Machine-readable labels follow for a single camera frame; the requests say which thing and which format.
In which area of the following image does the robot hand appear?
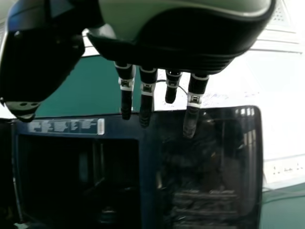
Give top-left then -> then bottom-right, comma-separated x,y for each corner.
0,0 -> 277,139

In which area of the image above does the black oven with glass door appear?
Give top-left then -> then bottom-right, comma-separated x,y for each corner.
0,104 -> 264,229

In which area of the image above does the white socket strip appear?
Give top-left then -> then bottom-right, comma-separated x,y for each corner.
268,160 -> 305,185

